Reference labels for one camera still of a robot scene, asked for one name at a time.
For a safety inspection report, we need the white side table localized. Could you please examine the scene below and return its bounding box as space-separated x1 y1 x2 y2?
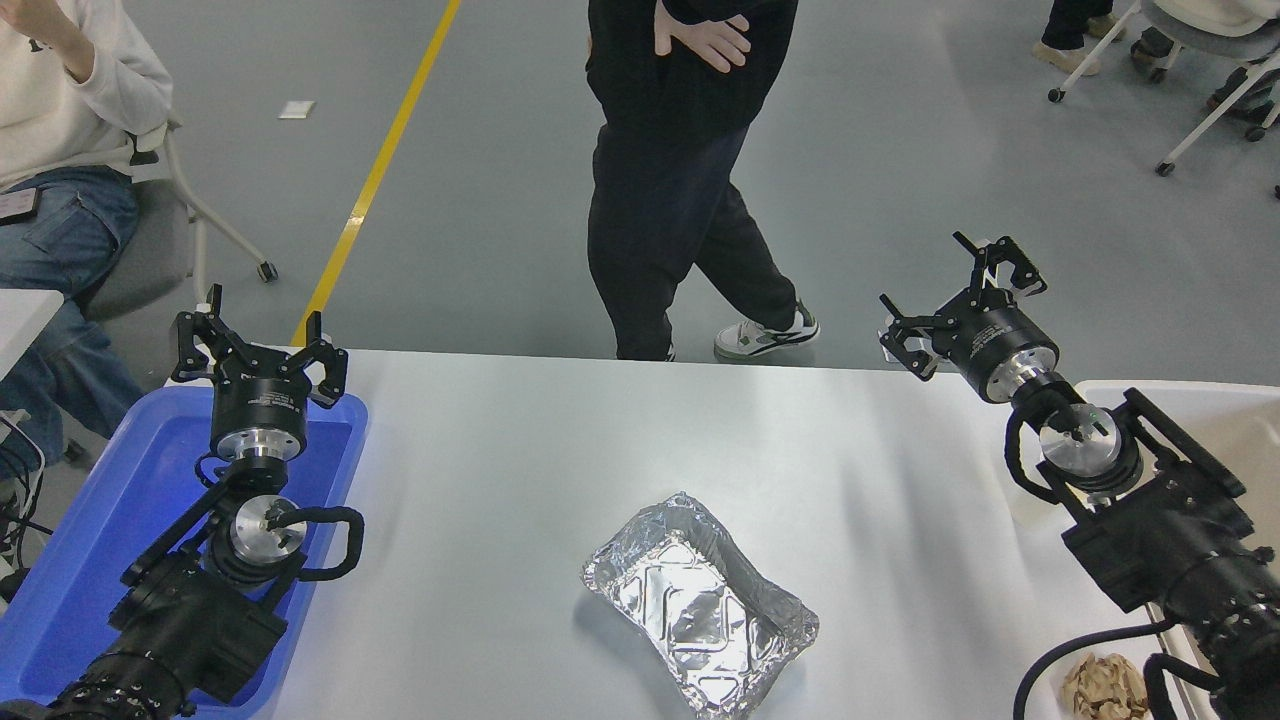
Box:
0 290 64 381

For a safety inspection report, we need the person's hand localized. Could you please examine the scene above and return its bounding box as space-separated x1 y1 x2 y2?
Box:
0 0 71 63
655 12 752 73

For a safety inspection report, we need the large pale bin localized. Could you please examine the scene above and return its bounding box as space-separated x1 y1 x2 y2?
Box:
1072 380 1280 720

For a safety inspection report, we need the crumpled tan paper ball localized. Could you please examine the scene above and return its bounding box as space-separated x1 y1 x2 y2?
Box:
1060 652 1151 720

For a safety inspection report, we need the white wheeled chair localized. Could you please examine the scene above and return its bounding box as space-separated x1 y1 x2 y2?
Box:
1048 0 1280 178

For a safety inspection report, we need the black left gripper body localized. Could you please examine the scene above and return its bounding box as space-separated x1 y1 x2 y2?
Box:
210 346 316 441

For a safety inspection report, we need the crumpled foil tray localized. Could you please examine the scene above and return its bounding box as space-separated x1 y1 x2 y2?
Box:
582 492 821 719

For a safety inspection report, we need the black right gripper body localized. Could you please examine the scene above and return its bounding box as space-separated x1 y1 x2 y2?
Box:
940 298 1059 404

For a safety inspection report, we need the seated person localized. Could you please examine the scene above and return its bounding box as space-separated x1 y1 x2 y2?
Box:
0 0 176 481
1130 0 1280 126

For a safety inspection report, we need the standing person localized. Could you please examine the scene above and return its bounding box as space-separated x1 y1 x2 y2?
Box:
1033 0 1126 77
585 0 821 363

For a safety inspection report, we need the grey office chair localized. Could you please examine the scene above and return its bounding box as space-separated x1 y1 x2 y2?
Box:
80 115 279 323

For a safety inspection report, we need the black cable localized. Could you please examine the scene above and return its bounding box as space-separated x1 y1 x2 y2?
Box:
0 470 51 601

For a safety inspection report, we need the blue plastic tray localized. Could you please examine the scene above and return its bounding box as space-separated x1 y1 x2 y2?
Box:
0 385 369 713

